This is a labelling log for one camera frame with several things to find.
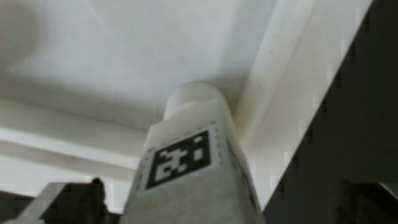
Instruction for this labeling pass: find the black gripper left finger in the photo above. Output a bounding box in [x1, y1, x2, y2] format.
[0, 178, 121, 224]

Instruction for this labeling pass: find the white square tabletop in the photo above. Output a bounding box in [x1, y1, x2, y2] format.
[0, 0, 373, 210]

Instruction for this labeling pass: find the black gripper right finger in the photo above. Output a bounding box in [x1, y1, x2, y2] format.
[336, 180, 398, 224]

